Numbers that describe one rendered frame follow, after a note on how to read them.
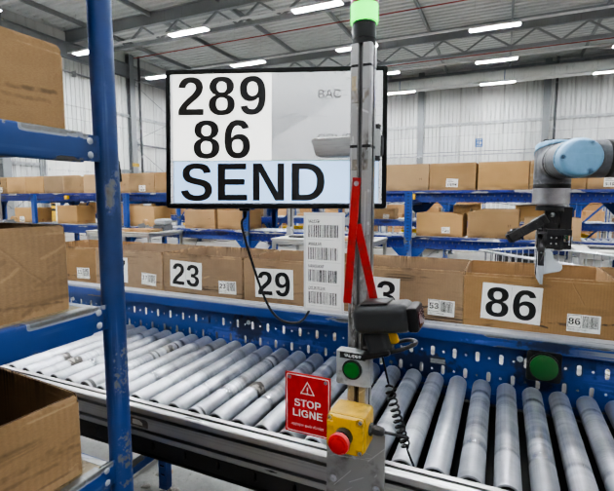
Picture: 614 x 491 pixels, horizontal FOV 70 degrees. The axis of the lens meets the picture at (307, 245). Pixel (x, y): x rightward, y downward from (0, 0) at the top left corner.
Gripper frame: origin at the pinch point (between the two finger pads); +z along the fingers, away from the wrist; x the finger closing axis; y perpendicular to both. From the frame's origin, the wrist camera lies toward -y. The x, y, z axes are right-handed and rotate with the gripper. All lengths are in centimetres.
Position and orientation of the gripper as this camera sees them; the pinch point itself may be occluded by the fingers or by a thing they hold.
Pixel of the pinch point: (537, 278)
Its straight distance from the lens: 136.8
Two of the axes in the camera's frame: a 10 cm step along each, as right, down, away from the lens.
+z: 0.0, 9.9, 1.1
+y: 9.1, 0.4, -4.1
